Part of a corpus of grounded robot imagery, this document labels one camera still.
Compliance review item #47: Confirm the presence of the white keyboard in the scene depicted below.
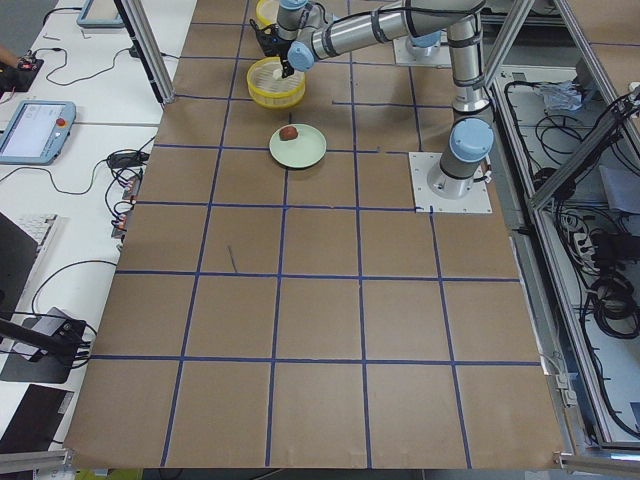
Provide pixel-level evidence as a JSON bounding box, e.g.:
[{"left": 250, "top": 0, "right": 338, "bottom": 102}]
[{"left": 16, "top": 213, "right": 65, "bottom": 254}]

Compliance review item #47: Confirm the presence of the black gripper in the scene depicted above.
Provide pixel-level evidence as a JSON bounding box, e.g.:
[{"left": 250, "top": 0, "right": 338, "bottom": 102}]
[{"left": 249, "top": 19, "right": 293, "bottom": 79}]

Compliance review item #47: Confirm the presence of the yellow steamer layer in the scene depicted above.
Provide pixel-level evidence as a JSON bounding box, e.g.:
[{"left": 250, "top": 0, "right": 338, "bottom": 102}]
[
  {"left": 246, "top": 57, "right": 306, "bottom": 109},
  {"left": 255, "top": 0, "right": 279, "bottom": 28}
]

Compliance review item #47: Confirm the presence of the black power adapter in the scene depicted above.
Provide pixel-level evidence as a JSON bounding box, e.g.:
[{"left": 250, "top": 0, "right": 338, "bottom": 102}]
[{"left": 106, "top": 151, "right": 149, "bottom": 169}]

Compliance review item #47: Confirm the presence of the black camera stand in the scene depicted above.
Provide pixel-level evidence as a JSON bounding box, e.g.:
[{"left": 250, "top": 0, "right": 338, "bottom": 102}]
[{"left": 1, "top": 308, "right": 97, "bottom": 385}]

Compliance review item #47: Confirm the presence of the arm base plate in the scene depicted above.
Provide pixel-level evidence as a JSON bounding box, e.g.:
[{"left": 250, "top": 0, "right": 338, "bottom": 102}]
[
  {"left": 393, "top": 36, "right": 451, "bottom": 69},
  {"left": 408, "top": 152, "right": 493, "bottom": 214}
]

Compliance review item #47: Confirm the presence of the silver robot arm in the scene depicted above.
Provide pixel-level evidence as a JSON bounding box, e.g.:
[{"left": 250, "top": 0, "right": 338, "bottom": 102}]
[{"left": 251, "top": 1, "right": 494, "bottom": 199}]

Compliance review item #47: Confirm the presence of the aluminium frame rail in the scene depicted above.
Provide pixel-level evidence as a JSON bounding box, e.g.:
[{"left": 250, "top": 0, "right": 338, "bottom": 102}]
[{"left": 114, "top": 0, "right": 175, "bottom": 106}]

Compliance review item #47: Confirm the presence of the light green plate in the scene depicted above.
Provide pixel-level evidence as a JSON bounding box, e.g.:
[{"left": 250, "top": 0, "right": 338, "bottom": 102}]
[{"left": 269, "top": 124, "right": 327, "bottom": 169}]

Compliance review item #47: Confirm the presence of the brown bun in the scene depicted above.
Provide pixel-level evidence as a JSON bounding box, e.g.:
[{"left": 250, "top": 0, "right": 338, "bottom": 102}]
[{"left": 278, "top": 125, "right": 299, "bottom": 142}]

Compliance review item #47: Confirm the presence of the black cable bundle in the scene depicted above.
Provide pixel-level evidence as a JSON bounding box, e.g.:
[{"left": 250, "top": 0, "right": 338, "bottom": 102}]
[{"left": 502, "top": 79, "right": 640, "bottom": 346}]

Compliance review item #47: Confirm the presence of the teach pendant tablet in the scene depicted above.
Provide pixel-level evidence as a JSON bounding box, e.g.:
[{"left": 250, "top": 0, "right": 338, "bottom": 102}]
[{"left": 1, "top": 100, "right": 76, "bottom": 166}]

